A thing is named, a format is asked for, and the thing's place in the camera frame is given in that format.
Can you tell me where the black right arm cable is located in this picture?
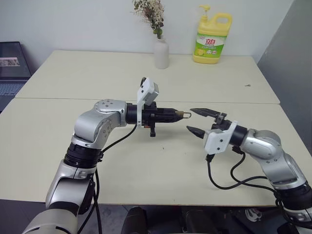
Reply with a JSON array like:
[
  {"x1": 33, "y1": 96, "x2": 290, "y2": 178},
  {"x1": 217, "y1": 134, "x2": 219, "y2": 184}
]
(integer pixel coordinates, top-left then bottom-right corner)
[{"x1": 205, "y1": 145, "x2": 281, "y2": 196}]

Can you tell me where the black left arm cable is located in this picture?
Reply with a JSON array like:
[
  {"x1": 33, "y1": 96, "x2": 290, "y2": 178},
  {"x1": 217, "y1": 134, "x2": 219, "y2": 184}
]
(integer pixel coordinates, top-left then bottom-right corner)
[{"x1": 77, "y1": 123, "x2": 138, "y2": 234}]

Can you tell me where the white and black shoe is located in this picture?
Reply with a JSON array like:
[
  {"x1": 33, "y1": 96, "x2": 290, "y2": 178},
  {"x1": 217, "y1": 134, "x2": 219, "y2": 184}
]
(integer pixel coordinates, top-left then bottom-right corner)
[{"x1": 244, "y1": 208, "x2": 263, "y2": 221}]

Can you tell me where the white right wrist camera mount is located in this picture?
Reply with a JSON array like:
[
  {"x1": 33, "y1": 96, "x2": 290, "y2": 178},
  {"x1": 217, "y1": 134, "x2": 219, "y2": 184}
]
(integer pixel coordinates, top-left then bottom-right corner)
[{"x1": 202, "y1": 121, "x2": 238, "y2": 156}]

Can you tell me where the dried flower bouquet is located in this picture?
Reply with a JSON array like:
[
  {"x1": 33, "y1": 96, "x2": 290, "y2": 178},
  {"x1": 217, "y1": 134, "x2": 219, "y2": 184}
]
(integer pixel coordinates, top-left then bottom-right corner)
[{"x1": 132, "y1": 0, "x2": 165, "y2": 39}]

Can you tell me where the yellow dish soap bottle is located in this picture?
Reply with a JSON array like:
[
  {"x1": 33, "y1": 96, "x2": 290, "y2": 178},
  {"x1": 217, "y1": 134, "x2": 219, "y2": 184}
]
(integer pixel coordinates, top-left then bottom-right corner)
[{"x1": 192, "y1": 4, "x2": 233, "y2": 65}]

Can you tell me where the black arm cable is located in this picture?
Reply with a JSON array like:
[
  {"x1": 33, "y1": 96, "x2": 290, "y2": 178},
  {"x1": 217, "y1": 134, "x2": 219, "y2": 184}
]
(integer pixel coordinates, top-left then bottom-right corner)
[
  {"x1": 77, "y1": 123, "x2": 138, "y2": 234},
  {"x1": 205, "y1": 145, "x2": 281, "y2": 196}
]

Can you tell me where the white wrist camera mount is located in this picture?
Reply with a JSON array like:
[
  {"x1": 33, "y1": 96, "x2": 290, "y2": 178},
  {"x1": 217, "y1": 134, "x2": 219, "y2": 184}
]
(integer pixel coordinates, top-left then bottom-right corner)
[
  {"x1": 202, "y1": 121, "x2": 238, "y2": 156},
  {"x1": 136, "y1": 77, "x2": 160, "y2": 129}
]

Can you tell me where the brass padlock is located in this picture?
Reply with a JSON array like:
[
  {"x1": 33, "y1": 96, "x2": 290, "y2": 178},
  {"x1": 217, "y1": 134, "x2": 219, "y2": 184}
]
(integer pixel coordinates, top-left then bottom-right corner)
[{"x1": 176, "y1": 110, "x2": 193, "y2": 120}]

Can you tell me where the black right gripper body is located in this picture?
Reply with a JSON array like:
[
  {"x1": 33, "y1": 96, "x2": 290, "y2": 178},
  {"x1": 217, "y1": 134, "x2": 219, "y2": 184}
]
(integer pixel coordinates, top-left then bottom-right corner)
[{"x1": 211, "y1": 113, "x2": 235, "y2": 132}]

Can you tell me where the dark rounded shape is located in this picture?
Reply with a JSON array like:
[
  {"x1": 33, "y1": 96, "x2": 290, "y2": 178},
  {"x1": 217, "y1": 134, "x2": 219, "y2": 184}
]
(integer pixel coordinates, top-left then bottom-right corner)
[
  {"x1": 121, "y1": 206, "x2": 148, "y2": 234},
  {"x1": 181, "y1": 209, "x2": 218, "y2": 234}
]

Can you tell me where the white ceramic vase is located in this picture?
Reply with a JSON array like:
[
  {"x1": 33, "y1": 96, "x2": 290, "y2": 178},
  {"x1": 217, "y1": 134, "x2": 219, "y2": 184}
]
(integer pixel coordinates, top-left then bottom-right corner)
[{"x1": 153, "y1": 37, "x2": 170, "y2": 70}]

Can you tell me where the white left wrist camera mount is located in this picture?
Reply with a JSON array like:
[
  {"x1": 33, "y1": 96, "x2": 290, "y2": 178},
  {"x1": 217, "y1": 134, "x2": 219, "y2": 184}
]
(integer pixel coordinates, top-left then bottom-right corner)
[{"x1": 136, "y1": 77, "x2": 160, "y2": 129}]

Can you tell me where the dark open laptop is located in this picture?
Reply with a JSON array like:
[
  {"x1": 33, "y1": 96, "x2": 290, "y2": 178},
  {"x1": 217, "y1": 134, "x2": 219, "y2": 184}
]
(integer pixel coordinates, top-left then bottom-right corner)
[{"x1": 0, "y1": 41, "x2": 33, "y2": 114}]

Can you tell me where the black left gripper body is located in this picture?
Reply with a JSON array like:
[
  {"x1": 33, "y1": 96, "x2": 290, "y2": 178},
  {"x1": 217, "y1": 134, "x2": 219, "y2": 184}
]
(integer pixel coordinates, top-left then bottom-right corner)
[{"x1": 142, "y1": 101, "x2": 163, "y2": 138}]

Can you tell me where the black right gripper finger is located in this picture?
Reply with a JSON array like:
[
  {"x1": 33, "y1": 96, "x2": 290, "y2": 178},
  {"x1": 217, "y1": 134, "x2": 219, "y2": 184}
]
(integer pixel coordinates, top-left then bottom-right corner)
[
  {"x1": 186, "y1": 126, "x2": 208, "y2": 140},
  {"x1": 189, "y1": 107, "x2": 225, "y2": 120}
]

